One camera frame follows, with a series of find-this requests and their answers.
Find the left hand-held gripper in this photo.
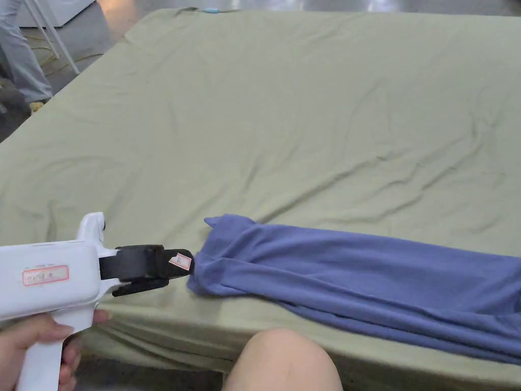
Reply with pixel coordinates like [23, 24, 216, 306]
[0, 211, 195, 391]

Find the blue shirt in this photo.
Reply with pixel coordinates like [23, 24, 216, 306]
[186, 215, 521, 366]

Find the person's left hand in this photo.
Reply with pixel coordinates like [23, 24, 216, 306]
[0, 309, 112, 391]

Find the bed with pale green sheet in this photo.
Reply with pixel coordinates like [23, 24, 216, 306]
[0, 8, 521, 391]

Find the yellow cable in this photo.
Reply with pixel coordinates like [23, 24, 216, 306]
[28, 42, 108, 78]

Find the white metal frame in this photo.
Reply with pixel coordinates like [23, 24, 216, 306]
[29, 0, 81, 76]

